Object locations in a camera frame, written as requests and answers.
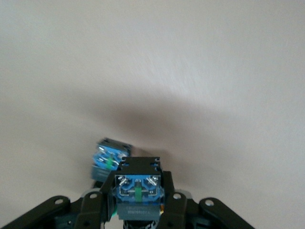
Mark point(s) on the green mushroom push button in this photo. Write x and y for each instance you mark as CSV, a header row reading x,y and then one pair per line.
x,y
104,157

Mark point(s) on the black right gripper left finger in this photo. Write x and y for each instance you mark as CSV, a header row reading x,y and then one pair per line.
x,y
90,210

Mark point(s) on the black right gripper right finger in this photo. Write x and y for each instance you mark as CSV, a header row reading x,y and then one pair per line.
x,y
181,212

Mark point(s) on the red mushroom push button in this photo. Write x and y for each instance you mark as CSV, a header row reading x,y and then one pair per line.
x,y
138,190

